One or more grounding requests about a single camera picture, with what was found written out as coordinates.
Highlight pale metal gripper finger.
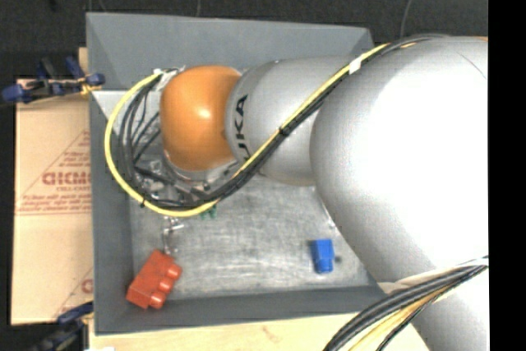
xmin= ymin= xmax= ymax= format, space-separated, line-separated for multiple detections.
xmin=169 ymin=217 xmax=186 ymax=255
xmin=161 ymin=216 xmax=173 ymax=256

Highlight brown cardboard board, red print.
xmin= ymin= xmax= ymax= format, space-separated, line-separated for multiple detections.
xmin=9 ymin=46 xmax=96 ymax=326

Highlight grey metal bin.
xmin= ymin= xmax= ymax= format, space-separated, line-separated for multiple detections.
xmin=85 ymin=12 xmax=390 ymax=336

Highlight red toy building block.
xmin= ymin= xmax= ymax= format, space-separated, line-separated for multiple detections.
xmin=125 ymin=249 xmax=183 ymax=311

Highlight blue toy building block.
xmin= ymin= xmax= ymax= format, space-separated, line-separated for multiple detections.
xmin=308 ymin=238 xmax=335 ymax=275

